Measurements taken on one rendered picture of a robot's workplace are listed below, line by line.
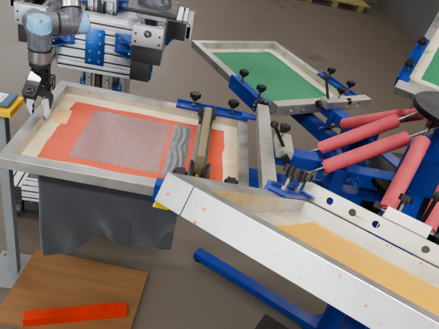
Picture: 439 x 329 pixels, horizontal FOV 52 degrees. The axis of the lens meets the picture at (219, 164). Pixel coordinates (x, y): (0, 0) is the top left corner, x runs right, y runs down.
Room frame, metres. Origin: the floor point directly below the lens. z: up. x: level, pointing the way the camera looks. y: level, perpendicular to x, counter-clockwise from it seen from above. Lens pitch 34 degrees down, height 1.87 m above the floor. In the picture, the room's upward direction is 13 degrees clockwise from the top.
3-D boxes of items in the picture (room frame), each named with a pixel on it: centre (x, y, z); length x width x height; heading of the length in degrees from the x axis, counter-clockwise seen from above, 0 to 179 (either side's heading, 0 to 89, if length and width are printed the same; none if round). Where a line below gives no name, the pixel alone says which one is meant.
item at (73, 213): (1.18, 0.33, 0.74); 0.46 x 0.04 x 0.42; 95
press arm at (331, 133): (1.99, -0.40, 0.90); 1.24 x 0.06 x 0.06; 35
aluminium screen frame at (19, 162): (1.39, 0.30, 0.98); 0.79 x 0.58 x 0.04; 95
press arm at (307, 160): (1.44, -0.26, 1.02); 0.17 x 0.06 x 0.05; 95
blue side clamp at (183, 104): (1.69, 0.08, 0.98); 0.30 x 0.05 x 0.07; 95
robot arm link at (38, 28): (1.38, 0.67, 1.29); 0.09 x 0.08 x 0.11; 35
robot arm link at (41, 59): (1.38, 0.67, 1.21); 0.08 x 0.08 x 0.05
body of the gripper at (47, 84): (1.38, 0.67, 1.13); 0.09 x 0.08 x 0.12; 5
